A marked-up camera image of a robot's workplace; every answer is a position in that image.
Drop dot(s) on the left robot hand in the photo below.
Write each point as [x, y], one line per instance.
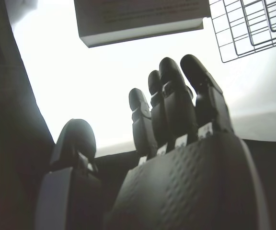
[188, 187]

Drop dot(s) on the beige cardboard box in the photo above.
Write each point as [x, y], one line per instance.
[140, 14]

